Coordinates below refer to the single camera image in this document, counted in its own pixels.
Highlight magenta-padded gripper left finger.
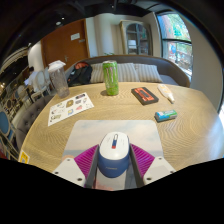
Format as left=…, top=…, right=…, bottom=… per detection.
left=52, top=143, right=100, bottom=189

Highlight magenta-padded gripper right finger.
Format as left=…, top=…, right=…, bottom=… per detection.
left=128, top=143, right=177, bottom=188

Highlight blue and white computer mouse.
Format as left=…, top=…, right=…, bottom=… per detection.
left=97, top=131, right=131, bottom=179

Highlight floral print mouse pad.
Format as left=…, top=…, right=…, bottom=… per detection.
left=61, top=119, right=165, bottom=192

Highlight yellow and white card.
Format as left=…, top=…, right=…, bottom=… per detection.
left=18, top=149, right=31, bottom=165

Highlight small teal pack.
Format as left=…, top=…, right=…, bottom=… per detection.
left=154, top=109, right=178, bottom=123

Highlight white sticker sheet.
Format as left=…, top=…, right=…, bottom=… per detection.
left=47, top=92, right=95, bottom=127

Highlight black and orange flat box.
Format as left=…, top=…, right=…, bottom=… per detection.
left=130, top=86, right=160, bottom=106

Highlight white squeeze tube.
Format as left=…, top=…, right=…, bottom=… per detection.
left=157, top=83, right=176, bottom=105

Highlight clear white-lidded shaker bottle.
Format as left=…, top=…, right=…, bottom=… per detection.
left=47, top=59, right=71, bottom=99

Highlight white chairs group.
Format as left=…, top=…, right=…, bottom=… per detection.
left=16, top=68, right=53, bottom=101

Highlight black backpack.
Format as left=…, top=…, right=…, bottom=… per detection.
left=67, top=61, right=93, bottom=87

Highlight striped cushion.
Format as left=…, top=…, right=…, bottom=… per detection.
left=133, top=63, right=164, bottom=84
left=116, top=62, right=141, bottom=83
left=89, top=63, right=106, bottom=84

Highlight grey curved sofa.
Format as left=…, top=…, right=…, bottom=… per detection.
left=64, top=54, right=191, bottom=88

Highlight green drink can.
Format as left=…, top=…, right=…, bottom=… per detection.
left=101, top=59, right=120, bottom=97

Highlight person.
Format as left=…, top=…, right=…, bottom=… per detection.
left=23, top=66, right=38, bottom=87

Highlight brown wooden door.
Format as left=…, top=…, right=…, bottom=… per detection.
left=40, top=18, right=90, bottom=71

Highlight black framed window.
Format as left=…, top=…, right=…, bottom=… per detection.
left=156, top=12, right=194, bottom=81

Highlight arched glass door cabinet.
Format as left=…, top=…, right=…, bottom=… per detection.
left=119, top=19, right=153, bottom=56

